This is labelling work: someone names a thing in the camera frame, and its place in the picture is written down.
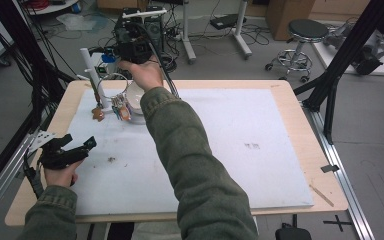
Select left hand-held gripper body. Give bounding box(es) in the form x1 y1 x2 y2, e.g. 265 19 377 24
29 131 90 169

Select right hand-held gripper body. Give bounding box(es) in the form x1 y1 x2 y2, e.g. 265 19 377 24
114 8 168 65

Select white key stand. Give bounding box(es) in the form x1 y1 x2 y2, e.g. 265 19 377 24
79 47 148 126

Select bunch of coloured key tags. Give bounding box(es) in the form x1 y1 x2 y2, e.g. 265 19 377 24
96 72 134 122

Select person's left hand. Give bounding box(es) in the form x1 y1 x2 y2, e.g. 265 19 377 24
44 159 84 188

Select person's right hand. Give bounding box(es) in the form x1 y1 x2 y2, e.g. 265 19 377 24
118 59 164 93

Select small white box green display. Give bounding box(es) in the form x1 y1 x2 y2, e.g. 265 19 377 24
90 52 113 80

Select black computer tower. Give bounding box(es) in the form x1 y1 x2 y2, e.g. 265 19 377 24
145 14 165 52

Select clear plastic bag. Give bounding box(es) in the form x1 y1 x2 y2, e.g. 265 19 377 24
55 12 110 35

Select white ceramic bowl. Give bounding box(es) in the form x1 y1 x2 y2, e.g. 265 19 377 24
125 81 147 116

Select white table leg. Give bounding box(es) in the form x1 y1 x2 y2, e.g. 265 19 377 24
181 0 198 65
232 0 253 60

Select round white table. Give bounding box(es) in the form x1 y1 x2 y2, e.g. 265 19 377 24
22 0 82 16

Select flat black device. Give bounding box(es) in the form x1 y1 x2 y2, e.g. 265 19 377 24
209 13 248 31

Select cardboard box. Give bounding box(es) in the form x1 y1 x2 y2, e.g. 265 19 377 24
265 0 316 42

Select white foam mat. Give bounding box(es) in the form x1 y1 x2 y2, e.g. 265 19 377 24
62 87 315 217

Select black round stool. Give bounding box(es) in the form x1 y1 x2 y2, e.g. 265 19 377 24
264 18 330 84

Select black clip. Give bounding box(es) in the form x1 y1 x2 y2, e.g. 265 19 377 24
320 163 341 174

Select thin wooden stick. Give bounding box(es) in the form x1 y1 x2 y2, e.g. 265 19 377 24
308 183 335 208

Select right hand-held gripper cable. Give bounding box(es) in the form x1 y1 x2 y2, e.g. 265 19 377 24
142 22 182 100

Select coil of black cables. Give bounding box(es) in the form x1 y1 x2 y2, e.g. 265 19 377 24
161 52 178 74

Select aluminium rail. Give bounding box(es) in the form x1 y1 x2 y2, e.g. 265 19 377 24
0 133 36 231
301 99 377 240

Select black frame beams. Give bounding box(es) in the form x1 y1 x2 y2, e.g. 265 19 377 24
0 0 78 201
293 0 384 146

